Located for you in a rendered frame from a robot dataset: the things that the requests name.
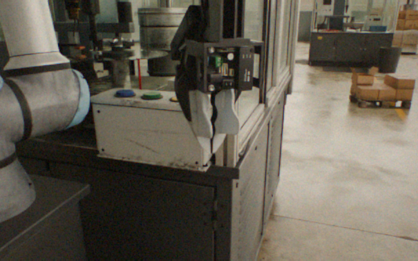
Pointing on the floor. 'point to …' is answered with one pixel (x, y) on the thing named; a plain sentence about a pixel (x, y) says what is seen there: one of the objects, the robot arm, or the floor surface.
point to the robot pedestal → (39, 226)
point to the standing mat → (344, 70)
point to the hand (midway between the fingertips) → (209, 141)
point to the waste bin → (389, 59)
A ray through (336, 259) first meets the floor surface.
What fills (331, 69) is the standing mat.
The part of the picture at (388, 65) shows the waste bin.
